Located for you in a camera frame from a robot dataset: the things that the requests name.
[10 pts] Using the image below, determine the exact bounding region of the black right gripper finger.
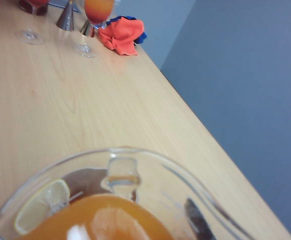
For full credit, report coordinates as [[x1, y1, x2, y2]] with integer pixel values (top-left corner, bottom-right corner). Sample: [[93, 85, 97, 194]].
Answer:
[[184, 196, 216, 240]]

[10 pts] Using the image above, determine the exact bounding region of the yellow lemon slice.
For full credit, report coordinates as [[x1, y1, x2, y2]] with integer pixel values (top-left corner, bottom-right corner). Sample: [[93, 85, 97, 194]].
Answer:
[[14, 179, 71, 236]]

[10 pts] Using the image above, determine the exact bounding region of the stemmed glass with red drink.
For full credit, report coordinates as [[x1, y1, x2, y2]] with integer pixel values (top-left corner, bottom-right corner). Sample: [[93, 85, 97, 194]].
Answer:
[[14, 0, 50, 46], [74, 0, 116, 59]]

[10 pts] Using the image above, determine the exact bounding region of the metal cone jigger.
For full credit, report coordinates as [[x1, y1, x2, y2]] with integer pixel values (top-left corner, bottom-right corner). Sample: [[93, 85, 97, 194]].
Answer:
[[55, 0, 83, 32], [79, 19, 96, 38]]

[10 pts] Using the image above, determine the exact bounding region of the clear glass measuring cup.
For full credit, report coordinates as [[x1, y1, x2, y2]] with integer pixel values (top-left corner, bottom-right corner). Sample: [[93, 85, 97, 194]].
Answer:
[[0, 146, 258, 240]]

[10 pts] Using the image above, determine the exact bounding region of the blue cloth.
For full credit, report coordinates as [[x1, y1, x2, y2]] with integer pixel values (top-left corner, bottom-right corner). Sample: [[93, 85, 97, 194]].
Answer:
[[105, 15, 148, 46]]

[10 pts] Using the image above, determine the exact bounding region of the orange cloth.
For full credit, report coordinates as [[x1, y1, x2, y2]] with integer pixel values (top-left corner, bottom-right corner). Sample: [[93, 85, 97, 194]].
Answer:
[[97, 18, 146, 57]]

